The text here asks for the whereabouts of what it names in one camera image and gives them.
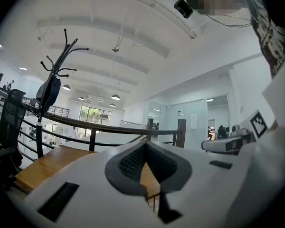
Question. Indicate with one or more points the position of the black printed shirt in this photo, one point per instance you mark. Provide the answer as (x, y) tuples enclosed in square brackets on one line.
[(273, 32)]

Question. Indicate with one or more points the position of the dark wooden handrail railing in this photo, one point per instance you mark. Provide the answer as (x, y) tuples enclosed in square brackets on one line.
[(85, 125)]

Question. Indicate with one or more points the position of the black mesh office chair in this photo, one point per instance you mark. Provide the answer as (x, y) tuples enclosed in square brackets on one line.
[(10, 117)]

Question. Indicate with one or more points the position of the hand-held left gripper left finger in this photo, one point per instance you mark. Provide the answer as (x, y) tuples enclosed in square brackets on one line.
[(118, 174)]

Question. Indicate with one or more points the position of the white wall notice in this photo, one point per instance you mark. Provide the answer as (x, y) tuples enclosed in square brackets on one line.
[(194, 121)]

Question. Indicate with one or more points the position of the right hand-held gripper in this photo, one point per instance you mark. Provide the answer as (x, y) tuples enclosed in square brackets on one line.
[(218, 145)]

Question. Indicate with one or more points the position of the black coat rack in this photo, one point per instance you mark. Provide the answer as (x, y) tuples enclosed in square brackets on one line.
[(39, 139)]

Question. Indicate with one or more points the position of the hanging ceiling spotlight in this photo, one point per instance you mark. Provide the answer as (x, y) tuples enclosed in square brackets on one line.
[(115, 49)]

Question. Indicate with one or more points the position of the black metal balcony railing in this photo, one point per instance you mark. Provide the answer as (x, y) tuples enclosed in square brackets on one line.
[(59, 111)]

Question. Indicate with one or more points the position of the black head camera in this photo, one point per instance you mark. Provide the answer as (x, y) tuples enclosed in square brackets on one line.
[(183, 8)]

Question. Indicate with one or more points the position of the large glass entrance window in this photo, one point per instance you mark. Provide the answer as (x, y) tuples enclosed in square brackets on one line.
[(95, 115)]

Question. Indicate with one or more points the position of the dome pendant lamp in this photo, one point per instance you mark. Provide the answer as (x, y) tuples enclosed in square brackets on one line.
[(115, 97), (66, 87), (112, 105), (81, 98)]

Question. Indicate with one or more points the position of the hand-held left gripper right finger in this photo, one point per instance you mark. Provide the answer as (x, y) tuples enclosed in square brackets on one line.
[(173, 172)]

